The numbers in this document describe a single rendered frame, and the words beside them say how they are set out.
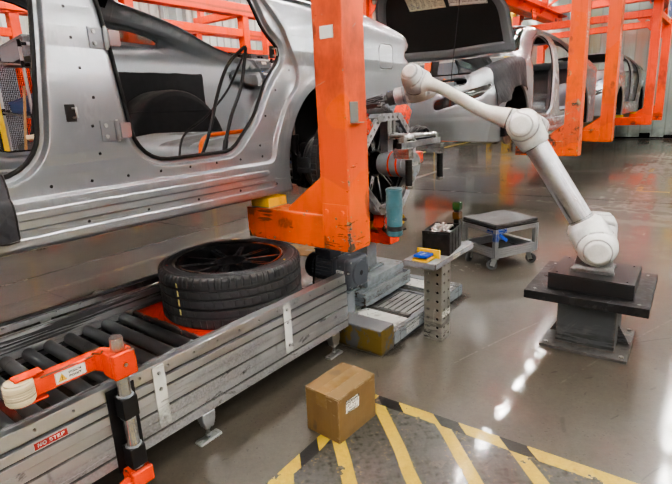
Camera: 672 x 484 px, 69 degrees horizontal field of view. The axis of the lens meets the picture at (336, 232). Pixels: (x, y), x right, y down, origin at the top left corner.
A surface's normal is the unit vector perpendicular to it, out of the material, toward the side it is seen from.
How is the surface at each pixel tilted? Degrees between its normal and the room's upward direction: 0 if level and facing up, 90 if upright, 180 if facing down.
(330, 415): 90
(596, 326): 90
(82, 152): 91
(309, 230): 90
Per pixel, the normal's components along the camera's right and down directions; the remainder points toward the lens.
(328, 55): -0.62, 0.22
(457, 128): -0.14, 0.52
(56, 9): 0.78, 0.04
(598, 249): -0.40, 0.30
